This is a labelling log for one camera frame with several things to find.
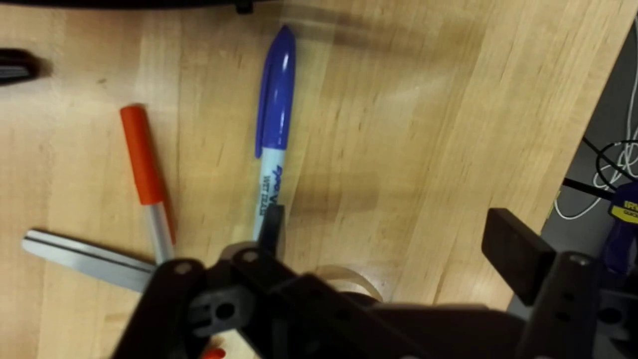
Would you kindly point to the red capped grey pen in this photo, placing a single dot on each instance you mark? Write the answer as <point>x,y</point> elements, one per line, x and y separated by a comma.
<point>144,160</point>

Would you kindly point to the blue yellow object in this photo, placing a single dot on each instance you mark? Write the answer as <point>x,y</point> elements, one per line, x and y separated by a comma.
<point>624,240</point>

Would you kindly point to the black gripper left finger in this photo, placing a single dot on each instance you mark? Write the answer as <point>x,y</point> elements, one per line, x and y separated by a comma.
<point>272,230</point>

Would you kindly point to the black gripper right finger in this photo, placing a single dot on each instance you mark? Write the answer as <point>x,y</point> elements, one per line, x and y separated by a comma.
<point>515,252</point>

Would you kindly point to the black capped pen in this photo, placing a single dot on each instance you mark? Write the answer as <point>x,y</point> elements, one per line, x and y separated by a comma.
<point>14,67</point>

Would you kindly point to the blue capped marker pen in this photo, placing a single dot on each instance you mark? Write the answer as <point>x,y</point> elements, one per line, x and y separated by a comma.
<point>276,112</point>

